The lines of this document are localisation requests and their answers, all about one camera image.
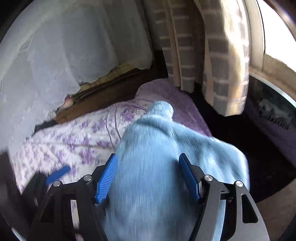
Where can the pink white folded bedding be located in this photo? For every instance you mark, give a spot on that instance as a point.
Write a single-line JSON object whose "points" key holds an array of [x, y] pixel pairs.
{"points": [[68, 102]]}

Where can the black dark clothing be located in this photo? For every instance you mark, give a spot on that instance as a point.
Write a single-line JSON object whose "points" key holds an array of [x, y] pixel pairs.
{"points": [[44, 125]]}

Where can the white lace cover cloth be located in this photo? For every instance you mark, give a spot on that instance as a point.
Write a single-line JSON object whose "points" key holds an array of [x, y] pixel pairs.
{"points": [[55, 46]]}

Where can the purple floral bed quilt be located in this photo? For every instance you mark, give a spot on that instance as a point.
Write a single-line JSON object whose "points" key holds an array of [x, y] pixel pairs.
{"points": [[87, 142]]}

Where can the woven brown bamboo mat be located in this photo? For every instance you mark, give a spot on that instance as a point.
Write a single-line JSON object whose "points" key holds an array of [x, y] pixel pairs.
{"points": [[99, 97]]}

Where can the blue fleece baby onesie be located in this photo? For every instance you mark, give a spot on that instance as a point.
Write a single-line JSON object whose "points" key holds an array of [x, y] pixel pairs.
{"points": [[148, 198]]}

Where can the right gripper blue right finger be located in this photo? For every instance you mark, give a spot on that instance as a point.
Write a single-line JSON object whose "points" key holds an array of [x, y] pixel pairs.
{"points": [[242, 219]]}

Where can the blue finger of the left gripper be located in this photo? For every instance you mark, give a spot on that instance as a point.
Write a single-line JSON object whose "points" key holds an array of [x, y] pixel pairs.
{"points": [[56, 175]]}

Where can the brick pattern curtain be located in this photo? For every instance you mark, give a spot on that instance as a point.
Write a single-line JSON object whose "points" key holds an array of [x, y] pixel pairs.
{"points": [[205, 42]]}

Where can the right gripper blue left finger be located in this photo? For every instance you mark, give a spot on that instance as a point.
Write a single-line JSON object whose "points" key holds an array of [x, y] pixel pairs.
{"points": [[54, 218]]}

